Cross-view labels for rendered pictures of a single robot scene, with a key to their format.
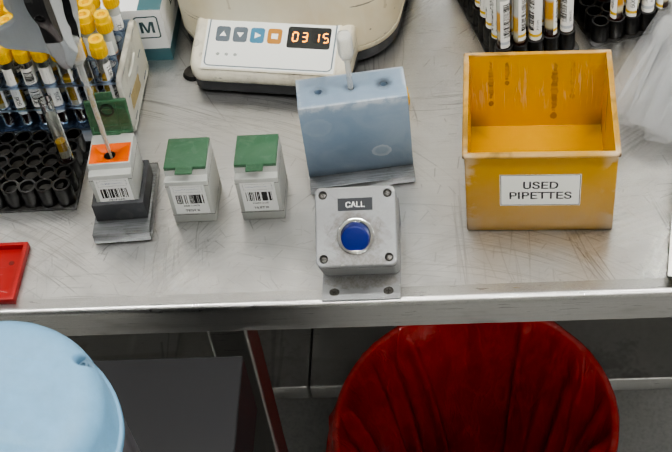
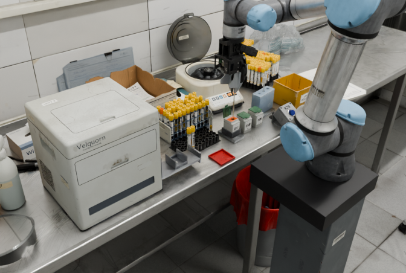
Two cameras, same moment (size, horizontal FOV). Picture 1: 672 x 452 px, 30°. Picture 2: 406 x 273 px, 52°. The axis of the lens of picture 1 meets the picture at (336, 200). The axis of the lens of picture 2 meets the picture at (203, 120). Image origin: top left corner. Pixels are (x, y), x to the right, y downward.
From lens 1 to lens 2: 129 cm
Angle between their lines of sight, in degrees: 41
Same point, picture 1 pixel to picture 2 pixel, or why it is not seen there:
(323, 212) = (283, 110)
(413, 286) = not seen: hidden behind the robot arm
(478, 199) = (296, 103)
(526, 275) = not seen: hidden behind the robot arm
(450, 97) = not seen: hidden behind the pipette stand
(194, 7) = (204, 95)
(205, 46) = (212, 102)
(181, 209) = (246, 128)
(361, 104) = (268, 92)
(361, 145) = (266, 104)
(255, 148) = (255, 109)
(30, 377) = (345, 102)
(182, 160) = (244, 115)
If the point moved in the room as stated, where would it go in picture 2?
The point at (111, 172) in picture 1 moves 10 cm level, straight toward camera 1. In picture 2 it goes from (235, 122) to (261, 128)
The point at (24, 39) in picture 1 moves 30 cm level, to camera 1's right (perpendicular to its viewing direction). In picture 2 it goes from (234, 84) to (280, 58)
